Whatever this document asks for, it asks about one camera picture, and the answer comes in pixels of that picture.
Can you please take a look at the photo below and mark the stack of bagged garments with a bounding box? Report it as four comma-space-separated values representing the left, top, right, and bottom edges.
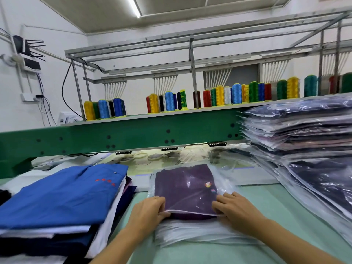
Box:
239, 96, 352, 245

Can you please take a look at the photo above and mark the white box device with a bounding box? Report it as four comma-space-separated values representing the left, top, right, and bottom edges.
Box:
58, 111, 83, 125

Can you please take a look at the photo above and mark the grey metal thread rack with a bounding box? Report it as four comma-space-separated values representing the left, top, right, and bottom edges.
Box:
65, 8, 352, 120

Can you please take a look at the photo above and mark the blue garment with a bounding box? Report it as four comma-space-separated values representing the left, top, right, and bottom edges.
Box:
0, 164, 129, 230

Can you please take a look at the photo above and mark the single clear plastic bag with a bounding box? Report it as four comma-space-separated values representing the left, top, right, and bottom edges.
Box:
150, 162, 238, 221

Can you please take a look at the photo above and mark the person's left forearm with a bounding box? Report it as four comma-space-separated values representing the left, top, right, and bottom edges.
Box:
91, 225, 152, 264

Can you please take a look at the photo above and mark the white wall socket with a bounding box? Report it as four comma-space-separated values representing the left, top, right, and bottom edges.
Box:
21, 92, 44, 103

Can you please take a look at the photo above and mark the purple garment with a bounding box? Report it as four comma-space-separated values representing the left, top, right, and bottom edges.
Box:
154, 164, 221, 220

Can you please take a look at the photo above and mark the row of coloured thread spools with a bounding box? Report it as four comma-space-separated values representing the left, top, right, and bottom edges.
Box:
82, 73, 352, 121

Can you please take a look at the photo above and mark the person's left hand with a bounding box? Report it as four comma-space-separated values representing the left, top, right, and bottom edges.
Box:
125, 195, 171, 238

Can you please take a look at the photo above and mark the green machine beam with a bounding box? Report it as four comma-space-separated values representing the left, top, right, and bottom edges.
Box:
0, 107, 248, 178

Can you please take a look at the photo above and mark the black hanging cable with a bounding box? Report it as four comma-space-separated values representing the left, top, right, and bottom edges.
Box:
62, 63, 87, 120

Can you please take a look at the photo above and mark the person's right forearm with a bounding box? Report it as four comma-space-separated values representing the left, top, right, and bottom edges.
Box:
253, 220, 344, 264

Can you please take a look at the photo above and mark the person's right hand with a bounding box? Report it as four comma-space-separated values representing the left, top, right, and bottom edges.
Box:
212, 191, 270, 235

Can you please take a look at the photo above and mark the ceiling light tube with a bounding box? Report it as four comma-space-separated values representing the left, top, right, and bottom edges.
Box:
126, 0, 143, 19

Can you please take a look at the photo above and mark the wall router with antennas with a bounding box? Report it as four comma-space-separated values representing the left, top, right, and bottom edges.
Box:
11, 34, 46, 73

